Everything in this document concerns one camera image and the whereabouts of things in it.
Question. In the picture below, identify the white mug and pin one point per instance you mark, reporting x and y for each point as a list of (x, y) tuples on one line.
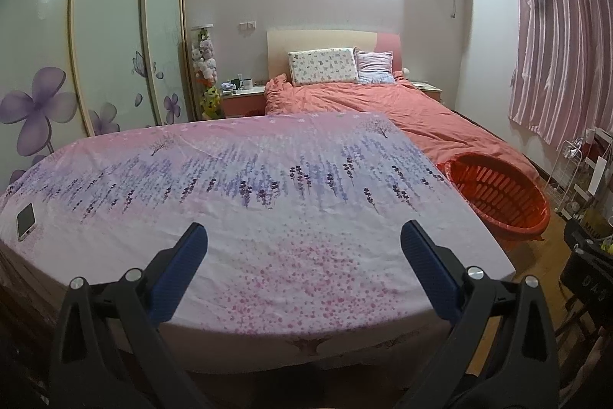
[(247, 82)]

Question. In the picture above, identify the pink curtain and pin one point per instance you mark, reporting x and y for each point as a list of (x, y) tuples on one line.
[(560, 40)]

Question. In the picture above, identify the pink striped pillow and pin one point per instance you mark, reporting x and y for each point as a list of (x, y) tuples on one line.
[(376, 64)]

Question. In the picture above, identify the orange plastic basket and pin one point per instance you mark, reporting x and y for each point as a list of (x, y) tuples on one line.
[(498, 203)]

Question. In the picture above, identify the flower print sliding wardrobe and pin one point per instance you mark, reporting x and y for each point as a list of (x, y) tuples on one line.
[(105, 30)]

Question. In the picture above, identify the floral pink tablecloth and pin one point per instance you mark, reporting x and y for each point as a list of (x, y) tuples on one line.
[(263, 222)]

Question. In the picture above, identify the bed with coral duvet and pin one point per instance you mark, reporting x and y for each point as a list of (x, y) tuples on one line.
[(383, 107)]

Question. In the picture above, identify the white wall switch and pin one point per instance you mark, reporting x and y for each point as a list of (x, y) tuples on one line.
[(247, 24)]

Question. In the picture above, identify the white smartphone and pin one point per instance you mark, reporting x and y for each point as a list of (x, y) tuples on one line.
[(26, 222)]

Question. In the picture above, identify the pink nightstand with mug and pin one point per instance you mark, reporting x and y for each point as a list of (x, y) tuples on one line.
[(244, 102)]

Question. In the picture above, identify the white floral pillow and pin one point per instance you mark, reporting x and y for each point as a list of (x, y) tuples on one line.
[(323, 66)]

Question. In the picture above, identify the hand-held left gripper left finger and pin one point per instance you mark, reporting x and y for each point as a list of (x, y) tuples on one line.
[(177, 275)]

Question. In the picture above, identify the beige pink headboard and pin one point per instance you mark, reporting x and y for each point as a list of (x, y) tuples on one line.
[(316, 39)]

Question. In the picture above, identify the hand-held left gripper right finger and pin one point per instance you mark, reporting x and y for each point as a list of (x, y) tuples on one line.
[(428, 275)]

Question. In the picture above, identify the hanging plush toys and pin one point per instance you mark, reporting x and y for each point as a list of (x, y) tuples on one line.
[(205, 54)]

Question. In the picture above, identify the yellow green plush toy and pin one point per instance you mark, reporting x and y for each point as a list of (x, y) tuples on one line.
[(210, 102)]

